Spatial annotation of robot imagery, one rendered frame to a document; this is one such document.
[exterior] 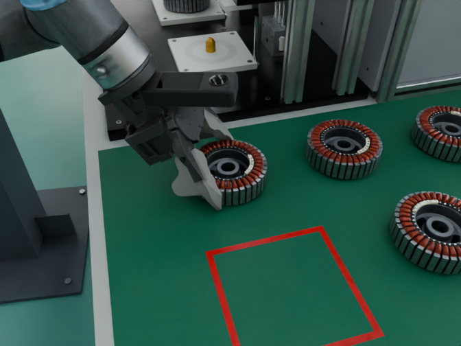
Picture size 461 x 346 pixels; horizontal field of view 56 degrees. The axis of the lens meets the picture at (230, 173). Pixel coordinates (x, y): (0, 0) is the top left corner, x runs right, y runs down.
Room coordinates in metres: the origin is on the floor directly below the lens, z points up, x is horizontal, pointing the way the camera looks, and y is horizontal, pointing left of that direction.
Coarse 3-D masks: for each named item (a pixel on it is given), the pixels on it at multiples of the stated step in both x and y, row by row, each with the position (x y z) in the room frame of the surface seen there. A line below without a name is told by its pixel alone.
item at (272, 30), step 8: (264, 16) 0.87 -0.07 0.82; (272, 16) 0.87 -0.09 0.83; (264, 24) 0.86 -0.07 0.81; (272, 24) 0.84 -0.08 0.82; (280, 24) 0.84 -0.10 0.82; (264, 32) 0.86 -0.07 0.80; (272, 32) 0.81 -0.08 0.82; (280, 32) 0.81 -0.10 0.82; (264, 40) 0.86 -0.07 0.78; (272, 40) 0.81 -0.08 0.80; (272, 48) 0.81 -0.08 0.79
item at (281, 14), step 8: (224, 0) 0.81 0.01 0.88; (232, 0) 0.81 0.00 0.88; (240, 0) 0.79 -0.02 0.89; (248, 0) 0.79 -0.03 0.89; (256, 0) 0.80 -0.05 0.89; (264, 0) 0.80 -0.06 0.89; (272, 0) 0.80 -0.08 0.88; (280, 0) 0.81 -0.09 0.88; (288, 0) 0.82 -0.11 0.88; (224, 8) 0.78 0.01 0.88; (232, 8) 0.79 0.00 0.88; (240, 8) 0.79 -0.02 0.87; (248, 8) 0.80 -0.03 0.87; (280, 8) 0.84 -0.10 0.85; (280, 16) 0.84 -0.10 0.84
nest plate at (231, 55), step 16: (224, 32) 0.89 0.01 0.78; (176, 48) 0.82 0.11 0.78; (192, 48) 0.82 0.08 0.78; (224, 48) 0.82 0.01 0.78; (240, 48) 0.82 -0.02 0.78; (176, 64) 0.76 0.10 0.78; (192, 64) 0.75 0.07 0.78; (208, 64) 0.75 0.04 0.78; (224, 64) 0.75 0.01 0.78; (240, 64) 0.75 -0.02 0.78; (256, 64) 0.75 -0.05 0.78
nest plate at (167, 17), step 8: (152, 0) 1.07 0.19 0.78; (160, 0) 1.07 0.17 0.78; (160, 8) 1.02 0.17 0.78; (208, 8) 1.02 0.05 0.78; (216, 8) 1.02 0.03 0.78; (160, 16) 0.97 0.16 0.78; (168, 16) 0.97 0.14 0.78; (176, 16) 0.97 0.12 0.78; (184, 16) 0.97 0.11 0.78; (192, 16) 0.97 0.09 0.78; (200, 16) 0.97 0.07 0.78; (208, 16) 0.98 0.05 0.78; (216, 16) 0.98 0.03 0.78; (224, 16) 0.99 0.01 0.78; (168, 24) 0.95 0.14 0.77; (176, 24) 0.96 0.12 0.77
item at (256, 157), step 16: (208, 144) 0.51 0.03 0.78; (224, 144) 0.50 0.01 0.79; (240, 144) 0.50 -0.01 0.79; (208, 160) 0.47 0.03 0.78; (224, 160) 0.48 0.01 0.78; (240, 160) 0.49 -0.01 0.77; (256, 160) 0.47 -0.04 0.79; (224, 176) 0.45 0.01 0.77; (240, 176) 0.43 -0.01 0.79; (256, 176) 0.43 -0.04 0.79; (224, 192) 0.41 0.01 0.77; (240, 192) 0.41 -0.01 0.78; (256, 192) 0.43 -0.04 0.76
